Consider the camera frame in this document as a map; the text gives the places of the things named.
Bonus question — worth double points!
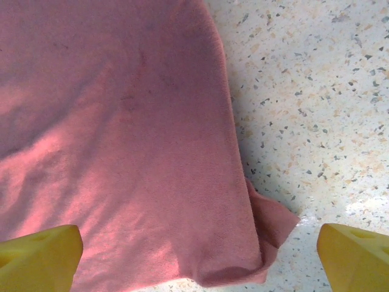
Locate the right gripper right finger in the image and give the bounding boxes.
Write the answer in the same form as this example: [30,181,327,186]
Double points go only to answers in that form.
[317,223,389,292]

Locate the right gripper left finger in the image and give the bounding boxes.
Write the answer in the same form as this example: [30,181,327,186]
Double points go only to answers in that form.
[0,224,83,292]

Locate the pink t-shirt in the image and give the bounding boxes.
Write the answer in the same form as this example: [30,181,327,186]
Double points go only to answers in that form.
[0,0,301,288]

